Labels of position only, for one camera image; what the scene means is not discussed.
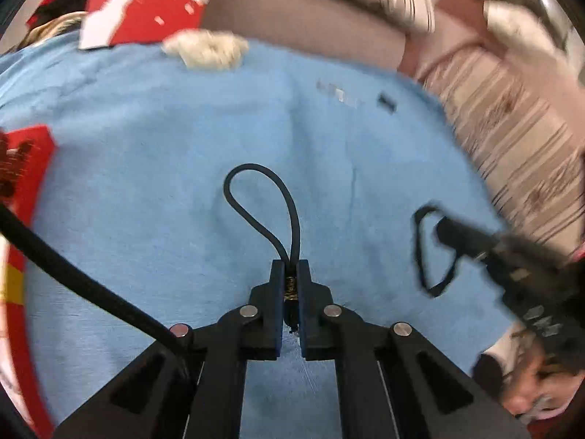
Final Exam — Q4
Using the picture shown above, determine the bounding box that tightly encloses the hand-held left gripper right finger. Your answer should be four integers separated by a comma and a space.
296, 260, 533, 439

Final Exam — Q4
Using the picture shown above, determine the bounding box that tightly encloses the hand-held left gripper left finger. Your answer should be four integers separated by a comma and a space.
54, 260, 286, 439

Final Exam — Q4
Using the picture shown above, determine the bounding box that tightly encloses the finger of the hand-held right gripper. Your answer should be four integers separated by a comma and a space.
433, 216, 501, 259

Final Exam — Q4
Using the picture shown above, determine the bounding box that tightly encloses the navy cord hair tie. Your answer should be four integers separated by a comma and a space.
224, 164, 302, 334

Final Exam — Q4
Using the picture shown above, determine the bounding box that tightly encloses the red box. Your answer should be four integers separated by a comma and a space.
0, 124, 58, 439

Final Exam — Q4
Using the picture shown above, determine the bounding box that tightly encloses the person's right hand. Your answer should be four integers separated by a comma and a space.
500, 329, 577, 419

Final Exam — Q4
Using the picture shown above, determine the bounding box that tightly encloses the metal hair clip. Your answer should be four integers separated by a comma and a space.
315, 80, 362, 108

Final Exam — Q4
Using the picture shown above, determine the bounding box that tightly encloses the cream scrunchie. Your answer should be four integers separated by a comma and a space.
162, 30, 250, 71

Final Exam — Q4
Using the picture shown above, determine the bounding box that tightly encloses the brown sofa seat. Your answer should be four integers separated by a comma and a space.
201, 0, 407, 69

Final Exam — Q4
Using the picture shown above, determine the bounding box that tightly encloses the dark clothes pile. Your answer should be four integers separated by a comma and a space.
25, 0, 99, 44

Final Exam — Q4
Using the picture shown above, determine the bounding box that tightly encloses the black cable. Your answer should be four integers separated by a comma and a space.
0, 203, 193, 353

